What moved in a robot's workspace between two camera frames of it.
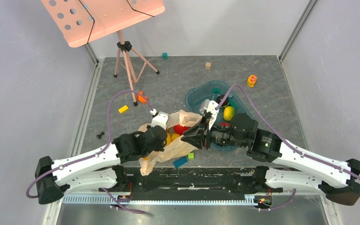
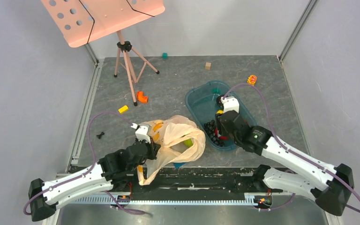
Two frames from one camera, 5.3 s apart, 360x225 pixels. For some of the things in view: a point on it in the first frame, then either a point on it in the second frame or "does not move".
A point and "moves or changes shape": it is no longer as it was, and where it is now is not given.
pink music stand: x=79 y=21 does not move
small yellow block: x=123 y=108 does not move
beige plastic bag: x=174 y=151 moves or changes shape
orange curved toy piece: x=140 y=98 does not move
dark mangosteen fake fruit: x=219 y=99 does not move
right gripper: x=204 y=135 → x=221 y=116
